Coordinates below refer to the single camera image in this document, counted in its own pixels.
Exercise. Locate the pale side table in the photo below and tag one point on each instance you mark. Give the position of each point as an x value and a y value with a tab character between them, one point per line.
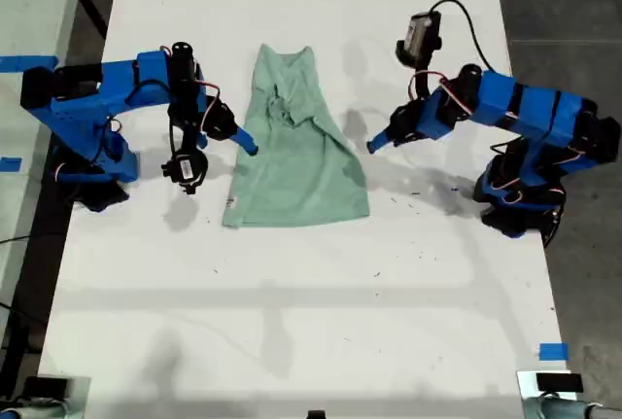
29	10

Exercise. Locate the pale green T-shirt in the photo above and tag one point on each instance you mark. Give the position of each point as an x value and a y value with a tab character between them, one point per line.
296	181

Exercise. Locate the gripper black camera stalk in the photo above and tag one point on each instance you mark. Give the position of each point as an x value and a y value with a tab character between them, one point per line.
194	139
421	81

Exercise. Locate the pale grey tube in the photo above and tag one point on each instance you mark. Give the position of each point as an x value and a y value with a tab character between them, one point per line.
34	411
559	410

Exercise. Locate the long blue tape strip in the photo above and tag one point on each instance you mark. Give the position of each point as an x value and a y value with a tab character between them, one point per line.
19	63

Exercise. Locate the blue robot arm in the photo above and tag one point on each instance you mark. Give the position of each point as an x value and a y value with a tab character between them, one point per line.
529	108
97	98

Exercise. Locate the silver metal plate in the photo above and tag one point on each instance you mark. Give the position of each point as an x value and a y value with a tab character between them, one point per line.
526	385

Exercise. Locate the tiny black block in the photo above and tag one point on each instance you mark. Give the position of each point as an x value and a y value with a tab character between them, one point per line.
316	414

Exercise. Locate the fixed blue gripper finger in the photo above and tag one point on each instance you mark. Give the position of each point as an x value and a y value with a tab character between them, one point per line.
247	140
379	139

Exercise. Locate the square blue tape patch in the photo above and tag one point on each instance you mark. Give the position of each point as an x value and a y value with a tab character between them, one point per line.
554	351

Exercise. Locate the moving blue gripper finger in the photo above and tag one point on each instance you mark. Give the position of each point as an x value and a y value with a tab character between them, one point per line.
242	146
381	146

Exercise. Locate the small black box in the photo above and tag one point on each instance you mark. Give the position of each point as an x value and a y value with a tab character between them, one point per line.
46	386
559	382

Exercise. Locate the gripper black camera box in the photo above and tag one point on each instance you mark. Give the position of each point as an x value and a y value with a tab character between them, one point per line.
419	37
185	171

